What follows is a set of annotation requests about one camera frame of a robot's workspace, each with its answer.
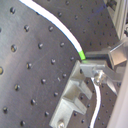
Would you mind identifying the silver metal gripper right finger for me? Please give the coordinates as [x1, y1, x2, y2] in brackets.
[85, 37, 128, 68]

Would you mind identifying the black perforated breadboard plate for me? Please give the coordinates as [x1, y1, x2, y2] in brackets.
[0, 0, 118, 128]

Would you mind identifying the aluminium extrusion frame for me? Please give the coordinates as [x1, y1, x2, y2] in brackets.
[103, 0, 128, 39]

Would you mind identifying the grey metal cable clip fixture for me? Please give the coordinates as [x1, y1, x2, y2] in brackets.
[49, 61, 92, 128]

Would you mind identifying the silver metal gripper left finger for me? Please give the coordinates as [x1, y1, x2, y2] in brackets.
[80, 61, 123, 85]

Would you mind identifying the white cable with green band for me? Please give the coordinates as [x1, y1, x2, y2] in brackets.
[19, 0, 102, 128]

